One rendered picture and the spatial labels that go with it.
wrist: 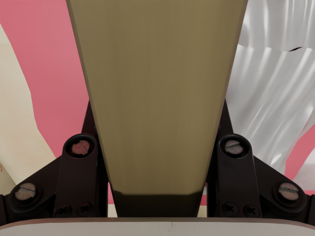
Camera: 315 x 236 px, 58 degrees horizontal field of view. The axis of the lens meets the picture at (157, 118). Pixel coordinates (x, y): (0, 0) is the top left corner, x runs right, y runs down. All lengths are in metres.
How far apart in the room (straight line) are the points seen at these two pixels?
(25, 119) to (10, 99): 0.02
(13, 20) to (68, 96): 0.06
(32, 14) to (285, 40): 0.14
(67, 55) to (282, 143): 0.17
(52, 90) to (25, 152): 0.08
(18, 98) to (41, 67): 0.04
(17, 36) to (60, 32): 0.03
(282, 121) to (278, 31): 0.07
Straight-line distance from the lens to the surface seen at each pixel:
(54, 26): 0.18
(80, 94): 0.20
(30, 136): 0.25
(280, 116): 0.22
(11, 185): 0.31
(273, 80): 0.19
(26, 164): 0.29
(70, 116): 0.22
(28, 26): 0.18
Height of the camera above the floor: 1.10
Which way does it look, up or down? 43 degrees down
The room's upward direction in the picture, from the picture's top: 180 degrees counter-clockwise
